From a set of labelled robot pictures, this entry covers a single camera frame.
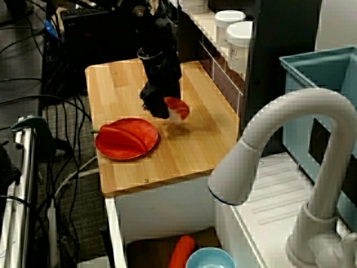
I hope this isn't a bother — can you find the white toy sink unit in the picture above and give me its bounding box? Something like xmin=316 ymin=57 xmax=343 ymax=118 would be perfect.
xmin=104 ymin=152 xmax=357 ymax=268

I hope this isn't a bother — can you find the light blue bowl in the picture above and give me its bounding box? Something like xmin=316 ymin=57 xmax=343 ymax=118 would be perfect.
xmin=185 ymin=247 xmax=237 ymax=268

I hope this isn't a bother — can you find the orange carrot toy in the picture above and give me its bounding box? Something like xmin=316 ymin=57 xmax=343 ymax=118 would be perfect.
xmin=168 ymin=235 xmax=196 ymax=268

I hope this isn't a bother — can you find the black cable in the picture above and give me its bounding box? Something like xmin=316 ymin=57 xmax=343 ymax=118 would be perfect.
xmin=0 ymin=195 xmax=31 ymax=209
xmin=0 ymin=77 xmax=42 ymax=84
xmin=0 ymin=94 xmax=93 ymax=126

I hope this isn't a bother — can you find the grey toy faucet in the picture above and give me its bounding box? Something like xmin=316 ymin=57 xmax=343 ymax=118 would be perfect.
xmin=208 ymin=88 xmax=357 ymax=268

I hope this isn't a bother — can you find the salmon sushi toy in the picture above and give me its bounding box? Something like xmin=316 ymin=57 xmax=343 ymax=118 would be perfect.
xmin=163 ymin=96 xmax=190 ymax=121

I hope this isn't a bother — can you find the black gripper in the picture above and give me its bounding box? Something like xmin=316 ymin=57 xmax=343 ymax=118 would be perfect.
xmin=137 ymin=47 xmax=182 ymax=118

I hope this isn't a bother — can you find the white cable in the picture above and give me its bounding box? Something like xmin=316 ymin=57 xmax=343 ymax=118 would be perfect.
xmin=54 ymin=156 xmax=99 ymax=199

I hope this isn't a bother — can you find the red round plate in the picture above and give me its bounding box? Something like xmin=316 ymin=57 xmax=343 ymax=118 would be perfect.
xmin=94 ymin=118 xmax=161 ymax=162

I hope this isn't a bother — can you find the dark hutch side panel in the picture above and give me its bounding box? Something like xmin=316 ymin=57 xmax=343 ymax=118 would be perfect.
xmin=245 ymin=0 xmax=321 ymax=157

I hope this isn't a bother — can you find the aluminium frame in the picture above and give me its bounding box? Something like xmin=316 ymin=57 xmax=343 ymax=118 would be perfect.
xmin=0 ymin=117 xmax=38 ymax=268

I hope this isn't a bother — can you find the blue tape piece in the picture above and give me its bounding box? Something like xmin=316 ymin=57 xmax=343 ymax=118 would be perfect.
xmin=44 ymin=18 xmax=61 ymax=40

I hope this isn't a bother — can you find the red bell pepper toy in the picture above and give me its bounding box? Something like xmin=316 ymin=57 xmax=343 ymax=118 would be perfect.
xmin=90 ymin=122 xmax=151 ymax=157

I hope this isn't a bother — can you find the teal plastic bin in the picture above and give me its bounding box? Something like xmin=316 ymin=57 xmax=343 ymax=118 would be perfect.
xmin=279 ymin=46 xmax=357 ymax=224

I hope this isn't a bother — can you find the black computer box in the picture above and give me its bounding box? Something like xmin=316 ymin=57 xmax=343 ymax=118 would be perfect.
xmin=61 ymin=7 xmax=140 ymax=93

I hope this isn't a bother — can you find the white lidded jar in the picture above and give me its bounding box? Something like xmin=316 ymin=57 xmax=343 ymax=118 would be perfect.
xmin=226 ymin=21 xmax=254 ymax=70
xmin=214 ymin=10 xmax=247 ymax=48

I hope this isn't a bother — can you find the cream ledge shelf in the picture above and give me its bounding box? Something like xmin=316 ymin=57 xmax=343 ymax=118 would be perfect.
xmin=181 ymin=11 xmax=252 ymax=73

